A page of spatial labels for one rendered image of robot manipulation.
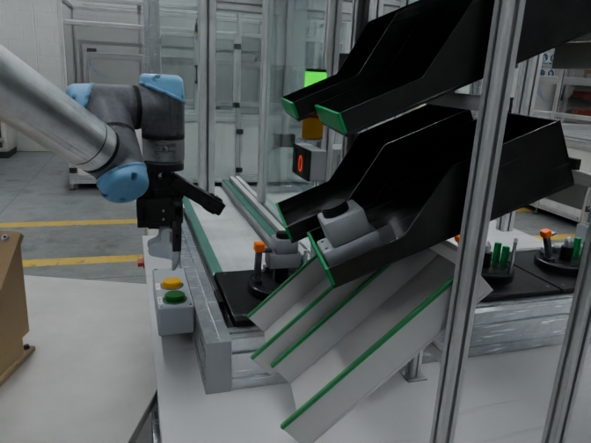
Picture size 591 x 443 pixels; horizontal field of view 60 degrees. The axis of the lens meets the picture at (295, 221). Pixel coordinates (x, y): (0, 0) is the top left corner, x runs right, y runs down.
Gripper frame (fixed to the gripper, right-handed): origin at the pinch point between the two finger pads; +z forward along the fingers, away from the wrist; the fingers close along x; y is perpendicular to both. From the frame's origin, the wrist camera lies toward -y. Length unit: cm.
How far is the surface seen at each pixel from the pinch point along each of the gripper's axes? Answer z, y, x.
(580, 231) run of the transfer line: 10, -138, -33
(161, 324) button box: 11.1, 3.4, 3.4
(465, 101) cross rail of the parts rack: -35, -24, 50
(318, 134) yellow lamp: -23.6, -33.4, -15.1
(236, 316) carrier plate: 6.7, -9.5, 11.7
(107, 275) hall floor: 103, 25, -255
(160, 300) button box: 7.6, 3.3, -0.2
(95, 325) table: 17.7, 16.4, -11.9
